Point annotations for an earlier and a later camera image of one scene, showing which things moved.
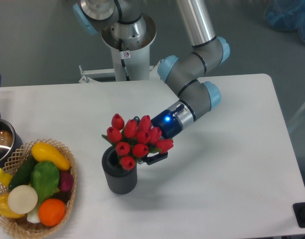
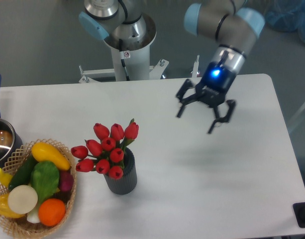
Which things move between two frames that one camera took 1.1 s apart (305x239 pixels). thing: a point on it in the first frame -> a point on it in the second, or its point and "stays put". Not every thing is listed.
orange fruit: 51,211 stays put
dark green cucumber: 23,175 stays put
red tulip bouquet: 134,141 -> 105,153
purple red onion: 66,180 stays put
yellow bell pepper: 2,207 stays put
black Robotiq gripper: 170,127 -> 211,90
